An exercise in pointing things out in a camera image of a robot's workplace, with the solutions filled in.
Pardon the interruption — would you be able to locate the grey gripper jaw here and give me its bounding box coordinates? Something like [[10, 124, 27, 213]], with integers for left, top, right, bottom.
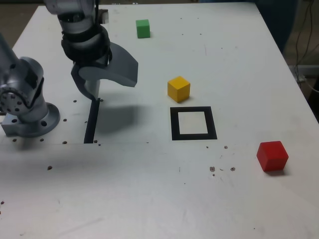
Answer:
[[70, 63, 101, 102], [78, 41, 139, 88]]

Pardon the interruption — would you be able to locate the green cube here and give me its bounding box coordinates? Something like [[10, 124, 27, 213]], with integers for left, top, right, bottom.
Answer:
[[136, 19, 151, 39]]

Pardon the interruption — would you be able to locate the yellow cube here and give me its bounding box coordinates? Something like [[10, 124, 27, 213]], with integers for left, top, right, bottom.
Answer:
[[167, 76, 191, 104]]

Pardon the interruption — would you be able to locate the red cube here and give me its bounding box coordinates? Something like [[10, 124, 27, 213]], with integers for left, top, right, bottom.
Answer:
[[256, 140, 290, 172]]

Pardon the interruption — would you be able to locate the black tape square outline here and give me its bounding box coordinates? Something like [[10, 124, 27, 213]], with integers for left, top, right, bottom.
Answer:
[[169, 106, 218, 141]]

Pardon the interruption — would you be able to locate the black tape strip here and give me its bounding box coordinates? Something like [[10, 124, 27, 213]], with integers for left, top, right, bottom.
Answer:
[[83, 98, 101, 144]]

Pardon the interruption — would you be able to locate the small grey camera box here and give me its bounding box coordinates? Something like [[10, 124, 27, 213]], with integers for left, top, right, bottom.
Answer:
[[99, 9, 111, 24]]

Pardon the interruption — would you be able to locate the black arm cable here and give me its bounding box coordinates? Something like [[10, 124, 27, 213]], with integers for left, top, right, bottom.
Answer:
[[94, 0, 100, 26]]

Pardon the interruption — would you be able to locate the white cable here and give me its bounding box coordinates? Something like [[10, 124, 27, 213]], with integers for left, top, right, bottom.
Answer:
[[295, 62, 319, 93]]

